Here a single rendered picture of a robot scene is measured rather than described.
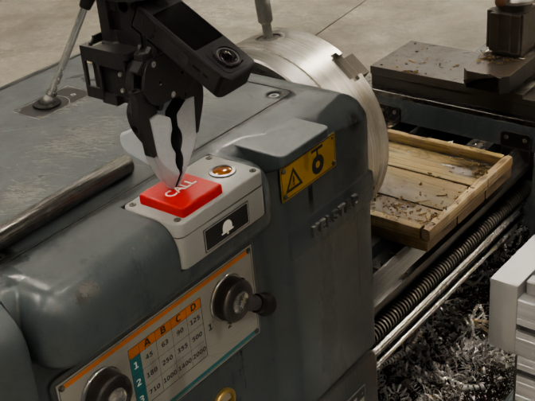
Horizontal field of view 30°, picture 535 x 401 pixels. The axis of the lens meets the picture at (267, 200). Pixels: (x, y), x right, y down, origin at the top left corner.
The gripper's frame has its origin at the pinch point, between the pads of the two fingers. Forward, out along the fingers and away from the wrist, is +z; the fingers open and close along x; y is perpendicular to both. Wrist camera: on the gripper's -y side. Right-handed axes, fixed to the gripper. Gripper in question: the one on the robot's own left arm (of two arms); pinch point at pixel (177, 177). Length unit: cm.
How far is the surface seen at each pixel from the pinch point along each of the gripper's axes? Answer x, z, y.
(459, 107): -98, 35, 21
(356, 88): -46.9, 10.2, 10.0
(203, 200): 0.0, 1.7, -3.0
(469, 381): -65, 71, 0
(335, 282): -23.8, 25.7, -1.2
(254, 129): -16.5, 2.4, 3.6
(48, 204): 9.9, 0.5, 8.0
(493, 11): -104, 17, 17
